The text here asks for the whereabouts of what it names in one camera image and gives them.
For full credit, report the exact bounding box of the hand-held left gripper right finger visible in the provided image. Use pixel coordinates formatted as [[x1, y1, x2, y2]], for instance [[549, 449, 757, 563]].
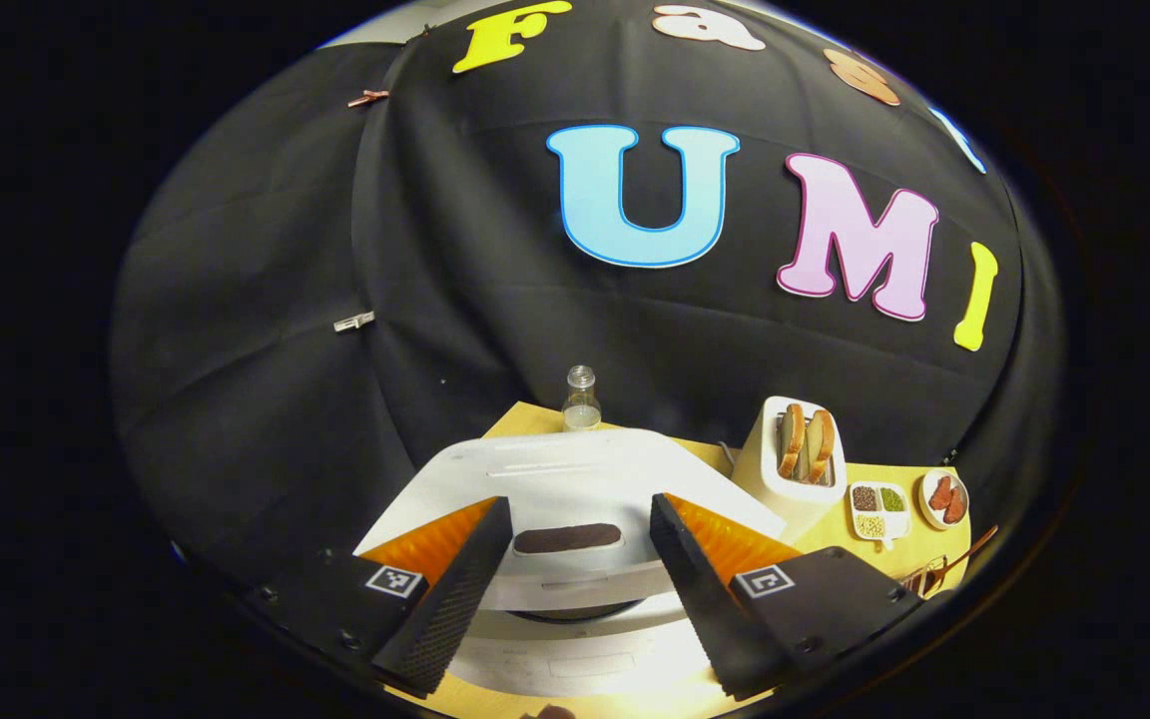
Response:
[[649, 492, 925, 700]]

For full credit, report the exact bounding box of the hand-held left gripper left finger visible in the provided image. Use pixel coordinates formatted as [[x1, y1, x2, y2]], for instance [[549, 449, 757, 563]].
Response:
[[241, 496, 514, 698]]

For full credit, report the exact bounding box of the white rice cooker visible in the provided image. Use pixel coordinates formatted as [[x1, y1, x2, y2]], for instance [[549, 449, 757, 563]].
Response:
[[353, 427, 788, 700]]

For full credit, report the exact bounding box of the metal wire chopstick holder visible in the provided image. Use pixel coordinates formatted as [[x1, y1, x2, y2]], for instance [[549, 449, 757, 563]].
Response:
[[899, 555, 950, 598]]

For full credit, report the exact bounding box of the brown wooden spoon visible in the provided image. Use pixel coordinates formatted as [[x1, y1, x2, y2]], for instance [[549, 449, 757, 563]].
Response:
[[924, 525, 999, 590]]

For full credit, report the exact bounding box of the white toaster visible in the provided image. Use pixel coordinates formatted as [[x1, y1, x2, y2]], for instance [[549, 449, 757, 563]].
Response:
[[732, 396, 848, 515]]

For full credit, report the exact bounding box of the toasted bread slice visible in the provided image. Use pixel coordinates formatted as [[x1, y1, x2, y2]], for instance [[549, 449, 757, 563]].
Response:
[[778, 402, 806, 480], [805, 409, 836, 485]]

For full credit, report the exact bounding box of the white divided bean dish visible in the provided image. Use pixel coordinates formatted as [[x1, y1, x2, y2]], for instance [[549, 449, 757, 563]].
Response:
[[848, 482, 911, 548]]

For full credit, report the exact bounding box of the small glass bottle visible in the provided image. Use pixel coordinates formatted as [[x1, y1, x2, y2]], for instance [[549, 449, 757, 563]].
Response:
[[562, 365, 603, 432]]

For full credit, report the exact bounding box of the white round plate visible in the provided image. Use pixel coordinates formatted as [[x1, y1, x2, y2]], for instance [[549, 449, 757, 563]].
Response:
[[917, 468, 971, 531]]

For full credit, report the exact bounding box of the black backdrop cloth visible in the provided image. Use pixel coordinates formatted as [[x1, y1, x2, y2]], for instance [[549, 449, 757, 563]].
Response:
[[108, 0, 1065, 600]]

